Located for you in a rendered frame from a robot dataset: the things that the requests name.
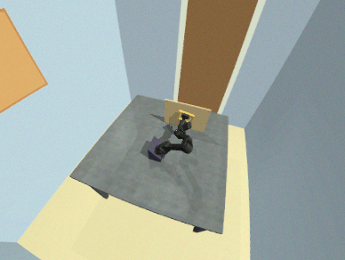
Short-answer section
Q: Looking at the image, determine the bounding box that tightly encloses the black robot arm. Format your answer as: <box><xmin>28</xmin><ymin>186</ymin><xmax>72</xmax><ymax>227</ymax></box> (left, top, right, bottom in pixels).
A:
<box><xmin>154</xmin><ymin>122</ymin><xmax>193</xmax><ymax>156</ymax></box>

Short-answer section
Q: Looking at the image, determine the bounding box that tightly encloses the tan flat board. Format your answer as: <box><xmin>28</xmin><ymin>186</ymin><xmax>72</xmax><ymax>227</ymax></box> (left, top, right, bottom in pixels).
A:
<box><xmin>164</xmin><ymin>99</ymin><xmax>211</xmax><ymax>133</ymax></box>

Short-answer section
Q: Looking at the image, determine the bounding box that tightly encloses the gold picture frame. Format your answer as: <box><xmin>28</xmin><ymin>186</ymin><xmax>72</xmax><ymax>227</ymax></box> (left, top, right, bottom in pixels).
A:
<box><xmin>176</xmin><ymin>110</ymin><xmax>195</xmax><ymax>123</ymax></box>

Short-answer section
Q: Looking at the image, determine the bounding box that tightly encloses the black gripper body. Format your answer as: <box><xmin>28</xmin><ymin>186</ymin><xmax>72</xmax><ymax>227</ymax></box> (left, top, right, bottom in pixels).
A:
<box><xmin>179</xmin><ymin>113</ymin><xmax>189</xmax><ymax>125</ymax></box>

